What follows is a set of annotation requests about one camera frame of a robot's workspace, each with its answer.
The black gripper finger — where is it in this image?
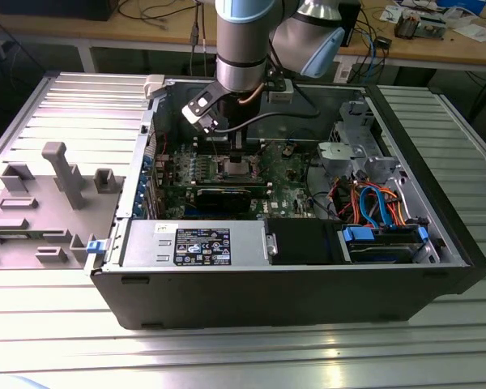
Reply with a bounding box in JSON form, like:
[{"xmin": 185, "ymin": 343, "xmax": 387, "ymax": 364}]
[{"xmin": 228, "ymin": 129, "xmax": 249, "ymax": 165}]

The silver CPU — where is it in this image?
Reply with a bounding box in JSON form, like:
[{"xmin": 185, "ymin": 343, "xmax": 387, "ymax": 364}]
[{"xmin": 222, "ymin": 158, "xmax": 253, "ymax": 178}]

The metal socket cover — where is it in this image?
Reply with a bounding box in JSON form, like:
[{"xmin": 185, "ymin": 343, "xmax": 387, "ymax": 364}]
[{"xmin": 247, "ymin": 150, "xmax": 271, "ymax": 182}]

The CPU socket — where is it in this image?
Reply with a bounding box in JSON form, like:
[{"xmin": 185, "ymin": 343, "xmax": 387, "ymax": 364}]
[{"xmin": 215, "ymin": 154, "xmax": 255, "ymax": 180}]

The black graphics card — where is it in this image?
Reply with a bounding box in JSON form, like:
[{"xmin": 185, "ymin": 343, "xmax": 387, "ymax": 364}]
[{"xmin": 194, "ymin": 186, "xmax": 253, "ymax": 212}]

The green motherboard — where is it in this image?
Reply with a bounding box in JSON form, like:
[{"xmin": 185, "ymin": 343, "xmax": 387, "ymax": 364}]
[{"xmin": 153, "ymin": 137, "xmax": 329, "ymax": 222}]

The gray case latch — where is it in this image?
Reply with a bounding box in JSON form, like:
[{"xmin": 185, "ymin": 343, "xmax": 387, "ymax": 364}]
[{"xmin": 143, "ymin": 75, "xmax": 176, "ymax": 100}]

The blue card retainer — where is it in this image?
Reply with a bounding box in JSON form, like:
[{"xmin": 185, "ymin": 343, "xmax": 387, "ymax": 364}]
[{"xmin": 132, "ymin": 143, "xmax": 154, "ymax": 220}]

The silver metal drive cage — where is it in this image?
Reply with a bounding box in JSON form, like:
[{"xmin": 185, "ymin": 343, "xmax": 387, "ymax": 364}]
[{"xmin": 315, "ymin": 100, "xmax": 408, "ymax": 183}]

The silver power supply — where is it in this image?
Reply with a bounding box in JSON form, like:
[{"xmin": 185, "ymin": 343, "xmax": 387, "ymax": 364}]
[{"xmin": 119, "ymin": 218, "xmax": 268, "ymax": 268}]

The wooden desk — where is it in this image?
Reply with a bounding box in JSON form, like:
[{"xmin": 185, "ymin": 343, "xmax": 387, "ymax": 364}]
[{"xmin": 0, "ymin": 0, "xmax": 486, "ymax": 74}]

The hard disk in blue carrier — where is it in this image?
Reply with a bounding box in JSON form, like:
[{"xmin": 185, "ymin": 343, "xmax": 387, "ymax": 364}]
[{"xmin": 338, "ymin": 224, "xmax": 428, "ymax": 264}]

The black PC case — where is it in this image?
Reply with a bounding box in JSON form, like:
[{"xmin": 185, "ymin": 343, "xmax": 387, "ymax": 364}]
[{"xmin": 89, "ymin": 75, "xmax": 486, "ymax": 331}]

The metal finned heat sink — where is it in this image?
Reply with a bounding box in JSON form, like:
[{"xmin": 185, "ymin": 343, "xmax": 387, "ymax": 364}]
[{"xmin": 394, "ymin": 11, "xmax": 420, "ymax": 40}]

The gray parts rack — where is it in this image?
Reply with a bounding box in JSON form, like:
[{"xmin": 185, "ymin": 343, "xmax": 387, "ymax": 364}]
[{"xmin": 0, "ymin": 141, "xmax": 126, "ymax": 271}]

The large black box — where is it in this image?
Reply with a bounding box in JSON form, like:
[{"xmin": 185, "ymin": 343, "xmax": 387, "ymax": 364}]
[{"xmin": 0, "ymin": 0, "xmax": 114, "ymax": 21}]

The circuit module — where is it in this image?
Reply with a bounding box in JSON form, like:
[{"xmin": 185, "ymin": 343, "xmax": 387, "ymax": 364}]
[{"xmin": 419, "ymin": 14, "xmax": 449, "ymax": 40}]

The white paper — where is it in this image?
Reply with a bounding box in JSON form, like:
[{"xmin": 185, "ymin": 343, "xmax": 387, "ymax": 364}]
[{"xmin": 461, "ymin": 22, "xmax": 486, "ymax": 41}]

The white camera with black bracket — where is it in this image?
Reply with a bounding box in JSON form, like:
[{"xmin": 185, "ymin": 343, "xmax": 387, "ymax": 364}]
[{"xmin": 181, "ymin": 80, "xmax": 228, "ymax": 133}]

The black camera cable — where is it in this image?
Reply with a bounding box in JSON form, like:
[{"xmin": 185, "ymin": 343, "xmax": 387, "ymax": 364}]
[{"xmin": 214, "ymin": 84, "xmax": 322, "ymax": 135}]

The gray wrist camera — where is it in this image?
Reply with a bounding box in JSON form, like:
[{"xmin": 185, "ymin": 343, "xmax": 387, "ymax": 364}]
[{"xmin": 265, "ymin": 79, "xmax": 295, "ymax": 105}]

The black wire with connector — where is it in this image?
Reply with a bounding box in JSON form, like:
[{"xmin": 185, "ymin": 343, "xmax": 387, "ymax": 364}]
[{"xmin": 285, "ymin": 127, "xmax": 323, "ymax": 147}]

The red wire bundle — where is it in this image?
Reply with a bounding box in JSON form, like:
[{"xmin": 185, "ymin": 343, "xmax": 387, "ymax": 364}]
[{"xmin": 330, "ymin": 177, "xmax": 364, "ymax": 218}]

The blue wire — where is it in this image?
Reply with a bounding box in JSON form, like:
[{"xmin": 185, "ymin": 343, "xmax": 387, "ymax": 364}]
[{"xmin": 358, "ymin": 184, "xmax": 394, "ymax": 228}]

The orange wire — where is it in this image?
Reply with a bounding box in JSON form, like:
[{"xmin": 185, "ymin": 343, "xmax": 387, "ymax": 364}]
[{"xmin": 378, "ymin": 186, "xmax": 410, "ymax": 224}]

